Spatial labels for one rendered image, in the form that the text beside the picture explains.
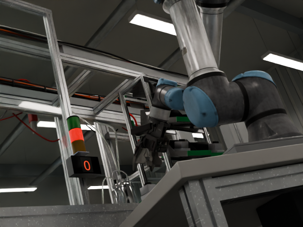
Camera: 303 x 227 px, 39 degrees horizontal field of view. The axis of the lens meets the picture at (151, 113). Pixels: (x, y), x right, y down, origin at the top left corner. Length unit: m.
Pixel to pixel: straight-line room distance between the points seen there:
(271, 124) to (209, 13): 0.45
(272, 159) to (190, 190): 0.17
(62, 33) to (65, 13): 0.55
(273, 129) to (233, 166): 0.43
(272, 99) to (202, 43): 0.25
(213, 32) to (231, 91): 0.34
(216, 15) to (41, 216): 0.82
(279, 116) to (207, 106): 0.19
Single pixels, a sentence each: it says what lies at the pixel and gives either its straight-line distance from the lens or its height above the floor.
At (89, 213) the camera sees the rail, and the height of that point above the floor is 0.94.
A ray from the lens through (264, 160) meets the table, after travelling 0.78.
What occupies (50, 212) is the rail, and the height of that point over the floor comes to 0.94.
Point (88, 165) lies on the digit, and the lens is 1.62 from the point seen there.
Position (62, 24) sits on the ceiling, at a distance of 7.91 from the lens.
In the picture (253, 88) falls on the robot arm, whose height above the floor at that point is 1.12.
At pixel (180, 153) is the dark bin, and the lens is 1.80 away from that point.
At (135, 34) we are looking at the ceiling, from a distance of 8.56.
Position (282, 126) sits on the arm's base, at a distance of 1.16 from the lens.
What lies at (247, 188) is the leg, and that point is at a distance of 0.76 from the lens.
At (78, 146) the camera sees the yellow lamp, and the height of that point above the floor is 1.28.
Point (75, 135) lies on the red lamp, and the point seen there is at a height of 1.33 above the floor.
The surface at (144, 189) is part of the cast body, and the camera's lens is 1.61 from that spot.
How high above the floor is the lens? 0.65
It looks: 25 degrees up
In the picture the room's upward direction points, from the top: 16 degrees counter-clockwise
